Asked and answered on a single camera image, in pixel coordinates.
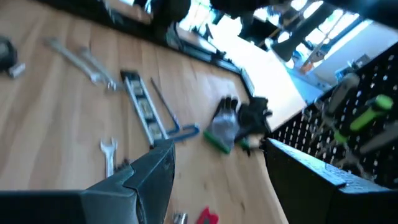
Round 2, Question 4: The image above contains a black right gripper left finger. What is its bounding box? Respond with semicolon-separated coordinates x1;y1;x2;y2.
0;139;177;224

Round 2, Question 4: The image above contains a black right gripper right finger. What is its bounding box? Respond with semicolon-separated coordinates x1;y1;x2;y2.
263;139;398;224

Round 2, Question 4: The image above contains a green black handle screwdriver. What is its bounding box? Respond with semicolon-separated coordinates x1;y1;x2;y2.
334;94;395;144

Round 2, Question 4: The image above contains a red handled tool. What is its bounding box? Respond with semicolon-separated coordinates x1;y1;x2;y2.
195;206;220;224

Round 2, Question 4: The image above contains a long chrome combination wrench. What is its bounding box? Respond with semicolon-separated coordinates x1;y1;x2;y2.
99;138;118;179

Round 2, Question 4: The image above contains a black work glove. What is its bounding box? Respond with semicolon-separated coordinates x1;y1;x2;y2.
236;96;274;147

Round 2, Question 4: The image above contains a chrome socket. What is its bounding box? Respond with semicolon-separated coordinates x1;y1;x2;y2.
173;212;188;224

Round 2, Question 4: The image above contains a black metal pegboard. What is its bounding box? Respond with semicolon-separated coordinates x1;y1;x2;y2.
266;42;398;190

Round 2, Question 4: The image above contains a black tape measure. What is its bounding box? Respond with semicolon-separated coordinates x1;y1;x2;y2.
0;35;26;79

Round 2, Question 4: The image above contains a blue handle hex key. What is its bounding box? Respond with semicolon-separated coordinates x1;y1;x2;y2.
150;77;201;144

